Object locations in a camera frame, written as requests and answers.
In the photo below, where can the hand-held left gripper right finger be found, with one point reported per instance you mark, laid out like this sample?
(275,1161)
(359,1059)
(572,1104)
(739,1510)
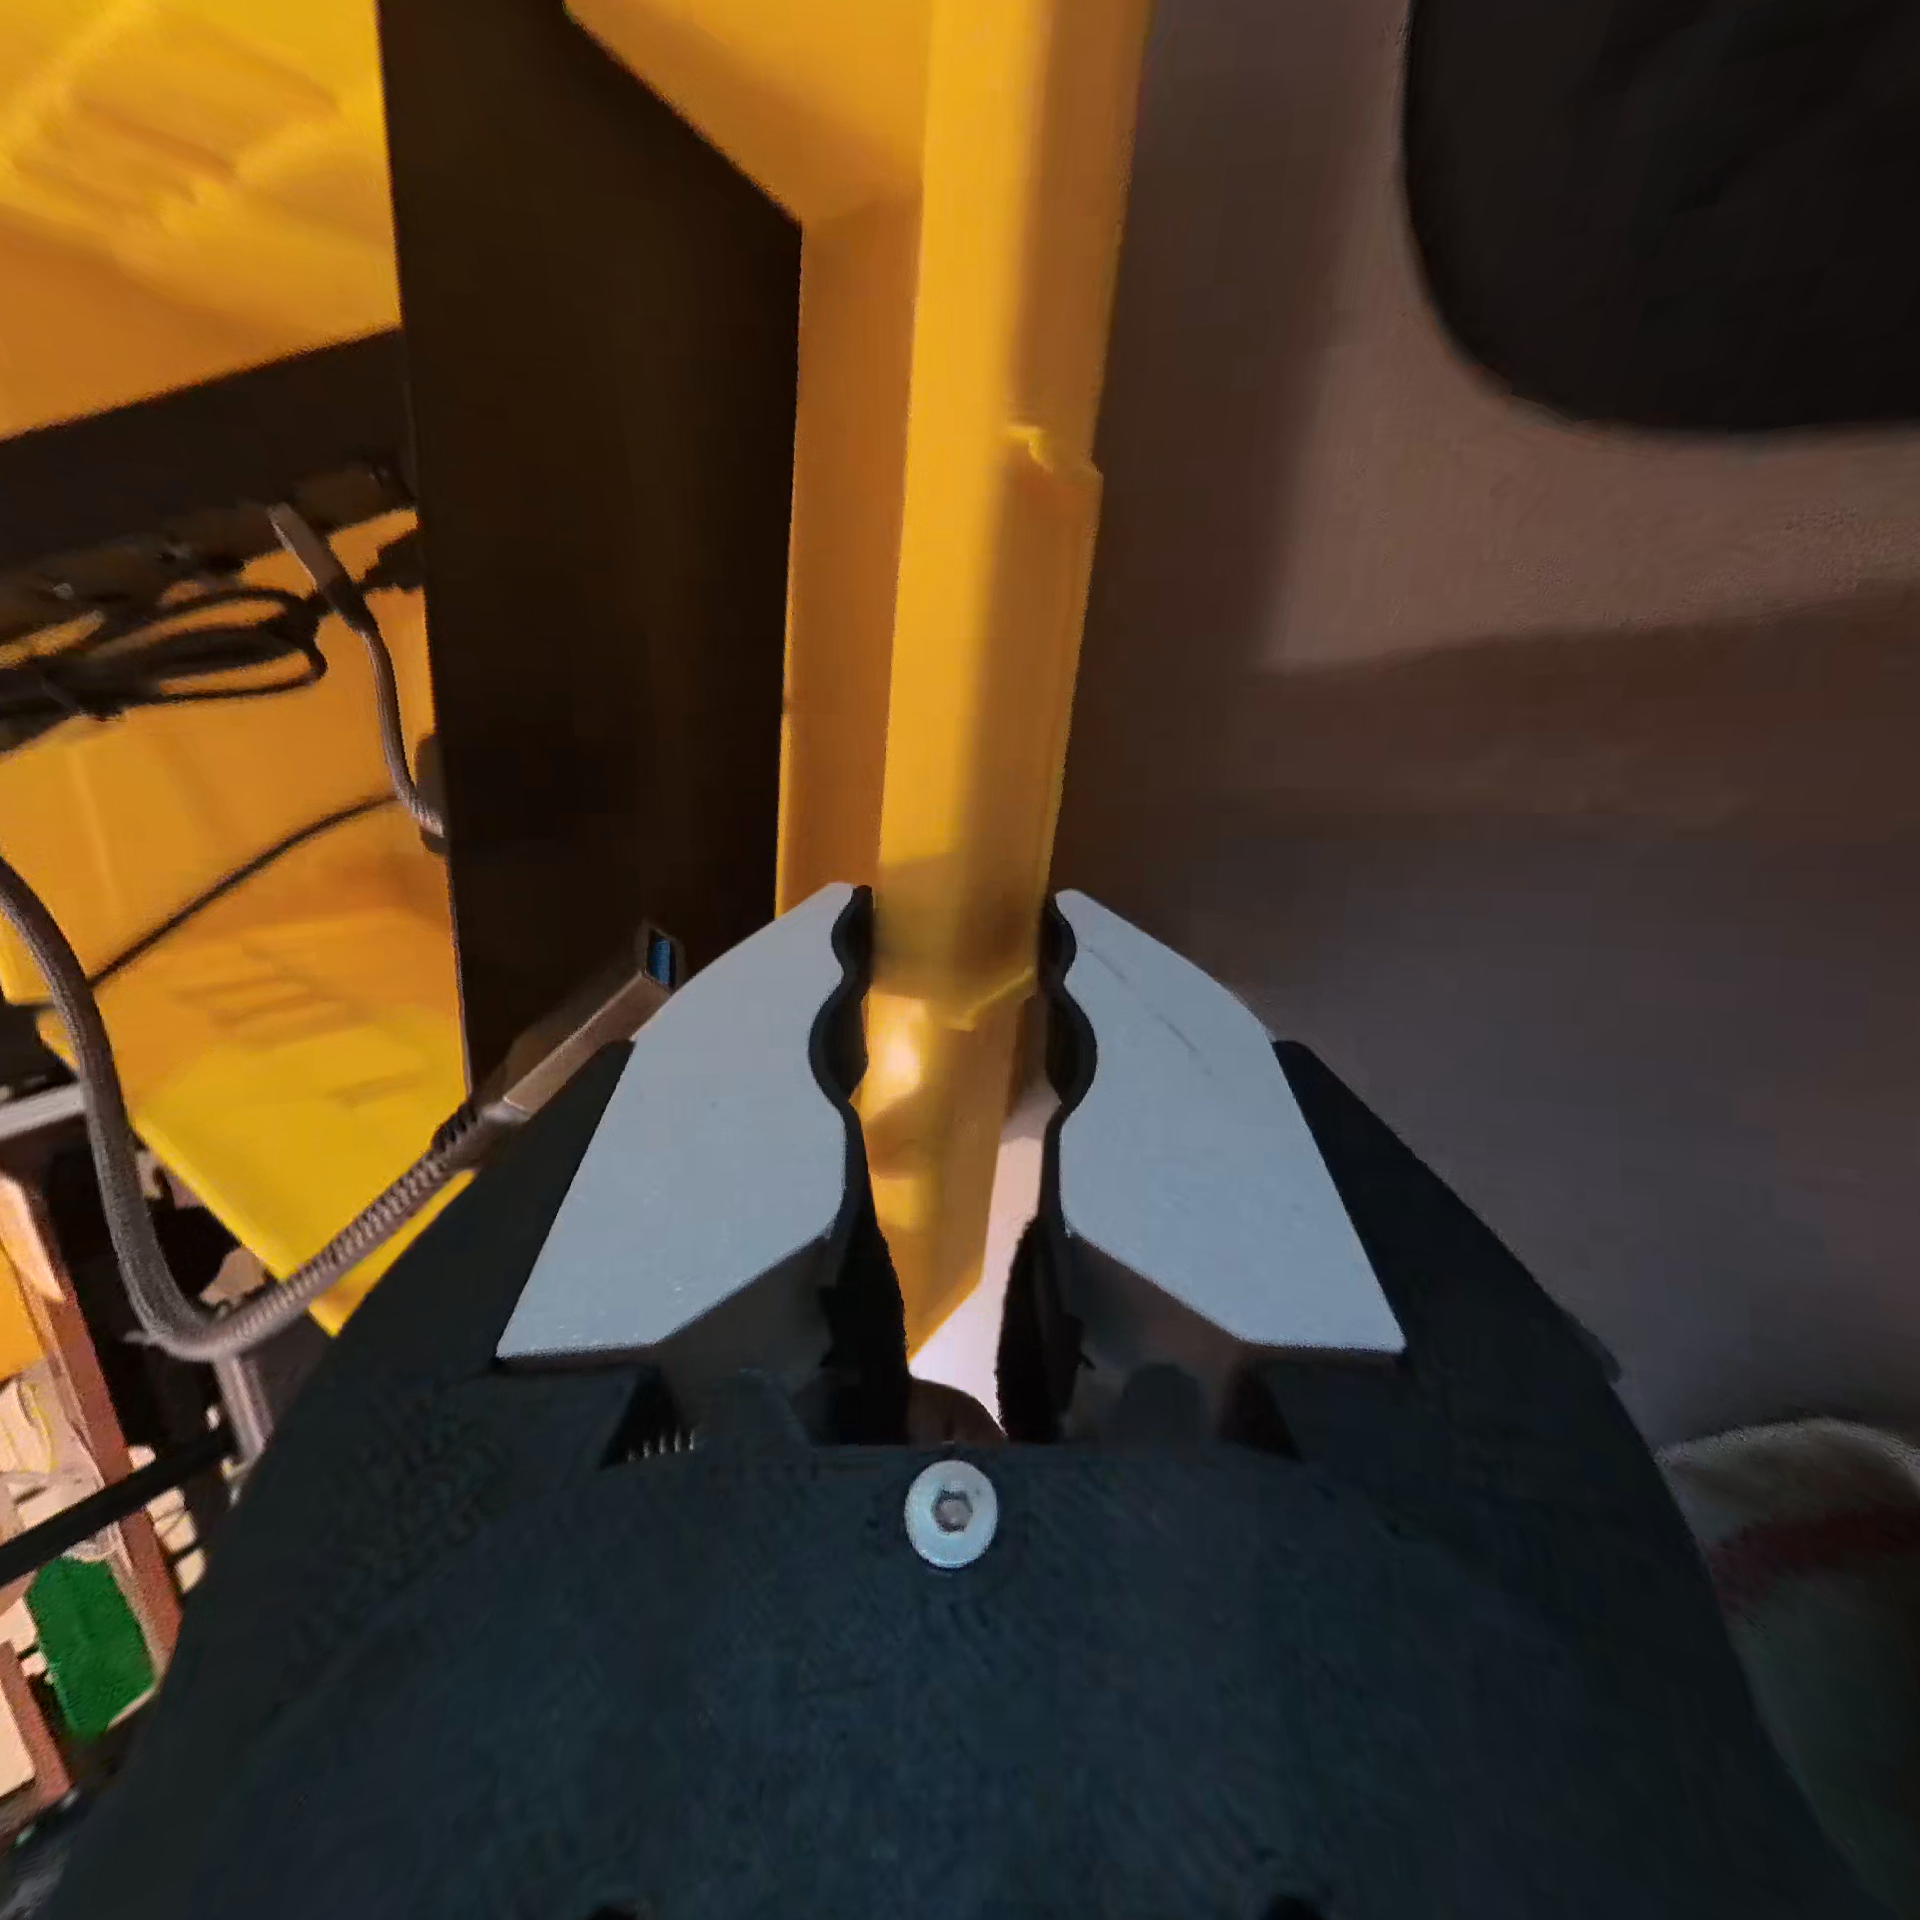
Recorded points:
(1201,1185)

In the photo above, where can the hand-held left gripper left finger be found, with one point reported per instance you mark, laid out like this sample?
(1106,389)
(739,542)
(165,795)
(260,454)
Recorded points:
(704,1170)

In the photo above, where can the yellow plastic bin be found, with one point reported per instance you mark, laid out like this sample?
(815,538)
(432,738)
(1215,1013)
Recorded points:
(960,450)

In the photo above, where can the black long usb hub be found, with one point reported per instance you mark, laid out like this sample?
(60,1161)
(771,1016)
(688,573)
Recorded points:
(149,480)

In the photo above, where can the black bin divider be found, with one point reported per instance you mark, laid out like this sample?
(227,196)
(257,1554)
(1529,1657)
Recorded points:
(600,524)

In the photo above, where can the green plastic box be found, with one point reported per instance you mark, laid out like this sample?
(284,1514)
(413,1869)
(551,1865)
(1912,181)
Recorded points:
(89,1642)

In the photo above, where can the black mouse pad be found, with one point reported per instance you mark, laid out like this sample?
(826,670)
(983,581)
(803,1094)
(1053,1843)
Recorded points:
(1680,195)

